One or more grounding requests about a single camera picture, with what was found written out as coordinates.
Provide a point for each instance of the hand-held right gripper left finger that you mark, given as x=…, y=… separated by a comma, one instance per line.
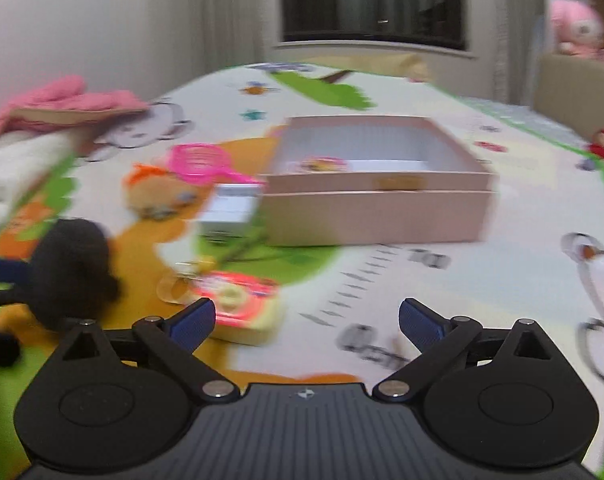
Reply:
x=192, y=321

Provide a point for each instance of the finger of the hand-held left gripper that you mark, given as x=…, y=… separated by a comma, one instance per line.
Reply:
x=4, y=269
x=12, y=296

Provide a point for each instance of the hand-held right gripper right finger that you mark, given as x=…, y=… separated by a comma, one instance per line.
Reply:
x=421, y=322

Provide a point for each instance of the black plush toy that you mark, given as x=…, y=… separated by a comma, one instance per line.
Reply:
x=72, y=265

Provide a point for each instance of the pink cardboard box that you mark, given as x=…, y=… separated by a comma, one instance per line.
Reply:
x=371, y=215

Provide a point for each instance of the small white box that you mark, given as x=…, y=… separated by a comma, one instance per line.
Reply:
x=229, y=207

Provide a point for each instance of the brown plush toy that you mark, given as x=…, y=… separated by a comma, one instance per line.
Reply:
x=152, y=190

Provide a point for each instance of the pink mesh toy basket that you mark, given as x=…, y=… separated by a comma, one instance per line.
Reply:
x=197, y=160

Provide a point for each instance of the clear plastic piece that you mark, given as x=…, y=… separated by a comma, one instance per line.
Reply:
x=174, y=287

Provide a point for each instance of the cartoon printed play mat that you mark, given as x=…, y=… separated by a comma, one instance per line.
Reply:
x=481, y=270

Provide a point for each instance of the white fluffy blanket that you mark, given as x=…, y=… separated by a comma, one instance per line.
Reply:
x=17, y=165

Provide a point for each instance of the pink toy plate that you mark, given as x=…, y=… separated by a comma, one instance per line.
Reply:
x=324, y=165

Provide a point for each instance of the white curtain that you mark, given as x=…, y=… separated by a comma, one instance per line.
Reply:
x=501, y=80
x=242, y=10

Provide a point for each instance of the beige padded headboard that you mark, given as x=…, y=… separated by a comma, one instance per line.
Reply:
x=571, y=90

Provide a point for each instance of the dark framed window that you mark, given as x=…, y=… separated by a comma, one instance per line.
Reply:
x=371, y=0

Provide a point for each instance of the pink plush doll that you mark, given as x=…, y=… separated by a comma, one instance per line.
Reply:
x=576, y=22

